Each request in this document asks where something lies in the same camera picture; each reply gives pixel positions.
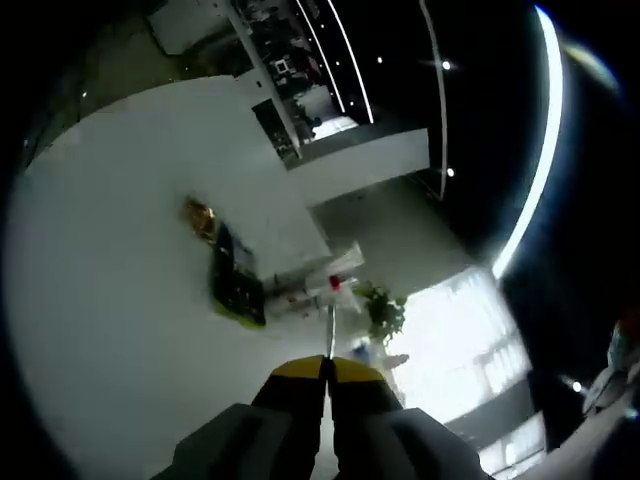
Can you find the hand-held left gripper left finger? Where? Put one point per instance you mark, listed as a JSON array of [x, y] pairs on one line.
[[280, 425]]

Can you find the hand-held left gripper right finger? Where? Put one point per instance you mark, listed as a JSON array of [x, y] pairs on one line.
[[375, 430]]

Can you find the thin silver strip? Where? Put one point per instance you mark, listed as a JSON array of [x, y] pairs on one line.
[[330, 335]]

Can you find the red collar skincare bottle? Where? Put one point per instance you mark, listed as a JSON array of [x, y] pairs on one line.
[[336, 283]]

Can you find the white skincare tube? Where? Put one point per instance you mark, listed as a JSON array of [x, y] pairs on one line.
[[350, 257]]

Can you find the small blue object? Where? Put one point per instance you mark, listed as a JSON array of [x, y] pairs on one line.
[[361, 350]]

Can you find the leafy green plant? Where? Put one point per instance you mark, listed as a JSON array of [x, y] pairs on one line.
[[382, 310]]

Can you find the gold foil packet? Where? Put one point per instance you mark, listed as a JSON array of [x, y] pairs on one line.
[[200, 220]]

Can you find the curved ceiling light strip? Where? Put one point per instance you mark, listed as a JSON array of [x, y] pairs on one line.
[[547, 150]]

